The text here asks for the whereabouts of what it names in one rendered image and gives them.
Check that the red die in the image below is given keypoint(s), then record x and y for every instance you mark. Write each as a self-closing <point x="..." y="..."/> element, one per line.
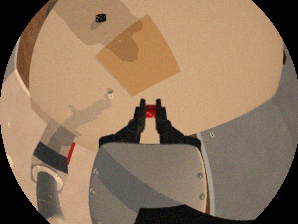
<point x="150" y="111"/>

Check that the tan square mat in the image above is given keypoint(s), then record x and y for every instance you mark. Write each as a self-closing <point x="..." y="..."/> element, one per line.
<point x="139" y="57"/>

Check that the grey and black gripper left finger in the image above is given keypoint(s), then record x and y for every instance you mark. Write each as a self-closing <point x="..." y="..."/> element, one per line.
<point x="132" y="132"/>

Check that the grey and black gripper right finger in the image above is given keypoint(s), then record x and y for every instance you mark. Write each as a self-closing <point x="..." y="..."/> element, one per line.
<point x="167" y="133"/>

